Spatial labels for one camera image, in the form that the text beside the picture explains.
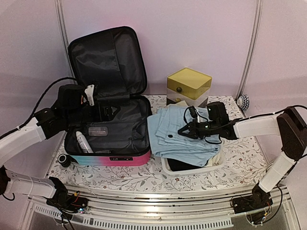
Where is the white plastic mesh basket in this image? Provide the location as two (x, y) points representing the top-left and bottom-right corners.
(161, 153), (226, 176)

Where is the black white patterned cloth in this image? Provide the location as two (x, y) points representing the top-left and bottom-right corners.
(236, 94), (250, 111)

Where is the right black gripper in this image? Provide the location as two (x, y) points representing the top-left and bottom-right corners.
(178, 119), (220, 139)

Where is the left metal wall post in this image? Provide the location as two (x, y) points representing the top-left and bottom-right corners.
(54, 0), (72, 51)

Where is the black garment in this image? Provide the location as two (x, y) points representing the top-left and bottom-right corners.
(167, 159), (201, 172)

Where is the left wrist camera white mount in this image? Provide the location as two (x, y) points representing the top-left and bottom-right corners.
(84, 80), (99, 106)

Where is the right metal wall post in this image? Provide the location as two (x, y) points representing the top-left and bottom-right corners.
(236, 0), (263, 99)

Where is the white plastic bottle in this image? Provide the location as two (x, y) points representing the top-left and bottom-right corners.
(76, 131), (93, 153)

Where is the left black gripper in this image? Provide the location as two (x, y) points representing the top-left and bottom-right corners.
(65, 100), (121, 127)

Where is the clear plastic travel case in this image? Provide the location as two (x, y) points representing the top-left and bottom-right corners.
(88, 126), (108, 137)

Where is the floral white tablecloth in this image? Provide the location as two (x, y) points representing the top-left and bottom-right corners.
(45, 94), (269, 192)

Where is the pale blue garment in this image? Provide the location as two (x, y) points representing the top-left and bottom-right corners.
(147, 104), (221, 167)

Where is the yellow and white storage box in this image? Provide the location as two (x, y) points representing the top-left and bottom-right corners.
(166, 68), (212, 108)

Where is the metal wall post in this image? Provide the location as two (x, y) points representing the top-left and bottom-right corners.
(236, 0), (263, 99)
(54, 0), (72, 51)

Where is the aluminium front rail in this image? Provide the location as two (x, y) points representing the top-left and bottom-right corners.
(22, 185), (300, 230)

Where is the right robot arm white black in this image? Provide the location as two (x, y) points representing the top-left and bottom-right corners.
(177, 102), (307, 209)

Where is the pink and teal kids suitcase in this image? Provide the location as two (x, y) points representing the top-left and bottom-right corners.
(64, 26), (152, 166)

